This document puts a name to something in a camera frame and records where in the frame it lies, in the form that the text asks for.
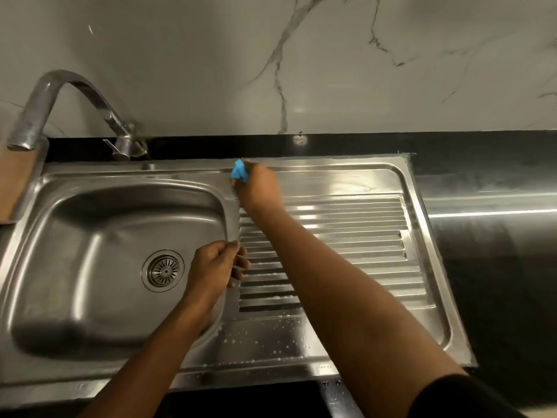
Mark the person's left hand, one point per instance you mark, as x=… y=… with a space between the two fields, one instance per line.
x=213 y=272

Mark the person's right hand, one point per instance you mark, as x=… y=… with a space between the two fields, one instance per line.
x=259 y=189

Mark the blue brush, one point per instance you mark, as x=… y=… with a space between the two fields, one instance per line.
x=239 y=170

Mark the stainless steel sink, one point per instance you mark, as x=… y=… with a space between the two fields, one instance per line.
x=109 y=239

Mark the person's left forearm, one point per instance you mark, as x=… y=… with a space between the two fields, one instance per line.
x=143 y=370

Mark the person's right forearm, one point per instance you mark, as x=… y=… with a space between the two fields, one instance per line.
x=348 y=309

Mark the person's black clothing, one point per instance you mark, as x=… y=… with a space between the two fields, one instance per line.
x=465 y=398

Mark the round metal drain strainer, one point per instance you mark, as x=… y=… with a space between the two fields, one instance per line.
x=163 y=271

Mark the clear plastic container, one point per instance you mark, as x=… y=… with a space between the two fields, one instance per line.
x=37 y=174

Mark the chrome faucet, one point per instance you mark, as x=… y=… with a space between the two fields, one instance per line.
x=74 y=84

